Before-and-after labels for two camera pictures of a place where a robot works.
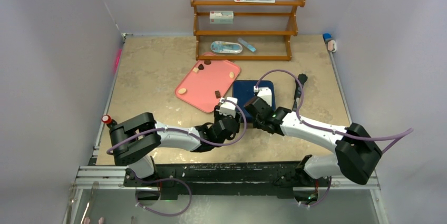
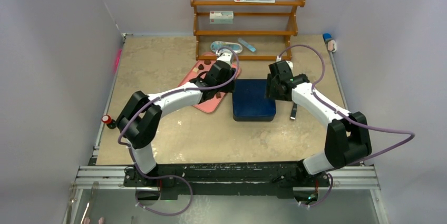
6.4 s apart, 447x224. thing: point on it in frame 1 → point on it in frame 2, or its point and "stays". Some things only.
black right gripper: (254, 105) → (276, 67)
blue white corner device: (331, 44) stays
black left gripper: (216, 114) → (229, 88)
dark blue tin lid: (243, 91) stays
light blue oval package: (226, 47) stays
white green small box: (221, 17) stays
